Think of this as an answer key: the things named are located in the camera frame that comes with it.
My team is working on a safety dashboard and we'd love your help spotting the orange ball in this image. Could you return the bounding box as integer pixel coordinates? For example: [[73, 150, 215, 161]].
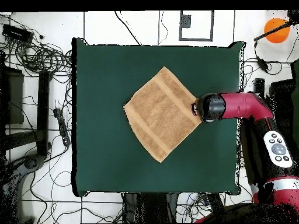
[[263, 17, 291, 44]]

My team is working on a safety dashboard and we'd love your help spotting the black power adapter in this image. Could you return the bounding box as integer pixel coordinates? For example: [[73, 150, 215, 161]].
[[256, 57, 269, 72]]

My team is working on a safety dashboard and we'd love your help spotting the yellow terry towel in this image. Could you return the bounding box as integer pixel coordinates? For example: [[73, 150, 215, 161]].
[[123, 66, 203, 163]]

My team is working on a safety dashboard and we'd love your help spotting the tangle of black cables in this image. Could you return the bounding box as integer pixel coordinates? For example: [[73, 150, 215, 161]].
[[13, 34, 73, 78]]

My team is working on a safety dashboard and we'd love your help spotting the black power strip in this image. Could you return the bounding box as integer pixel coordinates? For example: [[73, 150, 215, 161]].
[[53, 107, 71, 147], [200, 192, 226, 218]]

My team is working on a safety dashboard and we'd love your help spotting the black stand bar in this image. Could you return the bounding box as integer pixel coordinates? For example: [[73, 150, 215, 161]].
[[36, 71, 53, 156], [253, 78, 265, 97]]

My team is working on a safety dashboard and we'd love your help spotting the grey stand base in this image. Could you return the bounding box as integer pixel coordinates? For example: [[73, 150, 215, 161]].
[[0, 153, 46, 223]]

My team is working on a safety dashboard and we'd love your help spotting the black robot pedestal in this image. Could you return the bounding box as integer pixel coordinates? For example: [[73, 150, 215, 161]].
[[122, 192, 179, 223]]

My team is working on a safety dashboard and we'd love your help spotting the grey square tape outline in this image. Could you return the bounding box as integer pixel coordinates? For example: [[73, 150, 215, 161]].
[[179, 10, 214, 42]]

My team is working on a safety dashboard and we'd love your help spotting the black rod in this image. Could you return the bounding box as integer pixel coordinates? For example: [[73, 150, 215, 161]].
[[253, 19, 299, 42]]

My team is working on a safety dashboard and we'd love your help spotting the dark flat panel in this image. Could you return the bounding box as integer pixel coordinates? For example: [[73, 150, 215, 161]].
[[268, 78, 295, 131], [0, 66, 25, 125]]

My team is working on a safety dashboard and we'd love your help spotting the dark green table cloth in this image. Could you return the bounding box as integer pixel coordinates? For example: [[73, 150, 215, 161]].
[[71, 37, 245, 198]]

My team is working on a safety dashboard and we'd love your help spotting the black electronics box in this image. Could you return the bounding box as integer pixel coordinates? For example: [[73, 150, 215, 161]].
[[2, 23, 34, 44]]

